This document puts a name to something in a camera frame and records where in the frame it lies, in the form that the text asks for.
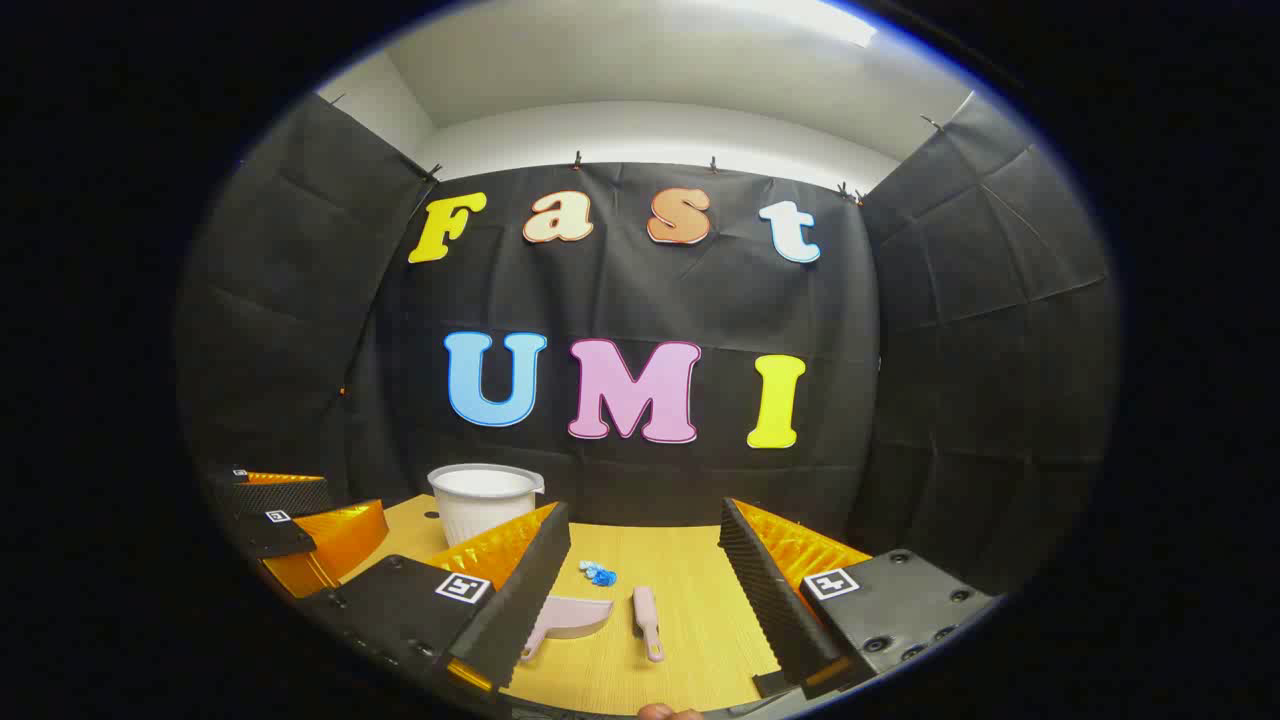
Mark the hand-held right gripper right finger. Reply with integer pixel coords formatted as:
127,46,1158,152
718,496,1001,701

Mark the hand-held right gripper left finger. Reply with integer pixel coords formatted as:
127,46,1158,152
296,500,573,696

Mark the pale pink dustpan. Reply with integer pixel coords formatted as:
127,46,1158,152
518,595,614,663

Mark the white garbage bin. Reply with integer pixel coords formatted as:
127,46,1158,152
427,463,547,549

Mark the small pale pink broom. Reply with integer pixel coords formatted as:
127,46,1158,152
631,585,666,664

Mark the wooden desktop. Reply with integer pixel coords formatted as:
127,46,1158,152
335,493,801,716

